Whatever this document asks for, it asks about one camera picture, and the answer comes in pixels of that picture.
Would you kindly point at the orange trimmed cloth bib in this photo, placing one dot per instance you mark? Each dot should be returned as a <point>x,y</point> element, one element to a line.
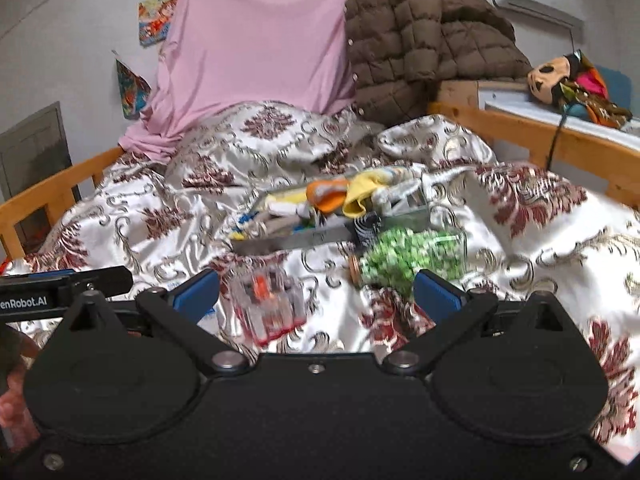
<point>327,195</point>

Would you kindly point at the black white striped sock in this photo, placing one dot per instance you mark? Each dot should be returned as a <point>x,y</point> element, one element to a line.
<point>366,229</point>

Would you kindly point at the floral satin pillow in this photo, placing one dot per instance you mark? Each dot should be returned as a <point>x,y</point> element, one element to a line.
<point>261,145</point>

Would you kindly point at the green box with cartoon cloth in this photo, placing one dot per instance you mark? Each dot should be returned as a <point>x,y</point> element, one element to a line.
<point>259,233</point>

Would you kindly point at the mouse plush toy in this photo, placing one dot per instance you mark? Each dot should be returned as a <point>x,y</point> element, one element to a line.
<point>575,87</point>

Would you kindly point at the brown quilted puffer jacket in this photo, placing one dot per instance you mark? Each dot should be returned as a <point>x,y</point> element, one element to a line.
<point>400,51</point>

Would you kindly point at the jar of green white beads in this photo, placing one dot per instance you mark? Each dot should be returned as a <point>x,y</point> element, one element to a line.
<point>396,257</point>

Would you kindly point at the clear tube rack red base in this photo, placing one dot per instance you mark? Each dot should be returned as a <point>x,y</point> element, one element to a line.
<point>268,302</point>

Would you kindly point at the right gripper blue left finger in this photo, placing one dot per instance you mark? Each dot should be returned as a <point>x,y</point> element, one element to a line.
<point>197,297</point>

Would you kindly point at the person's left hand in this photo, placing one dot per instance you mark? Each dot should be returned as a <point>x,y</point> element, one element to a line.
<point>16,347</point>

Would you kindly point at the pink hanging sheet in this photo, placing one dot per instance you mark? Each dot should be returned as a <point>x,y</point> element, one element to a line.
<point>219,53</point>

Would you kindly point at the colourful cartoon poster left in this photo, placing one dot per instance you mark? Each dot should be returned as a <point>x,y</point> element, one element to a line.
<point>154,17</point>

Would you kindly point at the striped colourful sock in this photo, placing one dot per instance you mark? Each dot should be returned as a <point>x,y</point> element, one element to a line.
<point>361,187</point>

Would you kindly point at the wooden bed frame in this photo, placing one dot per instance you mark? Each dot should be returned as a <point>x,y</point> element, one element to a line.
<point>546,144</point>

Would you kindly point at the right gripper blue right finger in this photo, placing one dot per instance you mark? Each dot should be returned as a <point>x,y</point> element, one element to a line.
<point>437,297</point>

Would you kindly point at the small milk carton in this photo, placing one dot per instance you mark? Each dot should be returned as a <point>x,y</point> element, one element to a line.
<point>209,322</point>

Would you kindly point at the white cloth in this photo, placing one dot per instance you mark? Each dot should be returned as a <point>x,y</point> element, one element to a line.
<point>289,206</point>

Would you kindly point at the colourful kite poster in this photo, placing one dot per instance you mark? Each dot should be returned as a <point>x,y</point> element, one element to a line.
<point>134,91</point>

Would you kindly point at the grey cloth pouch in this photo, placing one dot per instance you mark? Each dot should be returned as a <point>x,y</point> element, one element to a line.
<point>399,198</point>

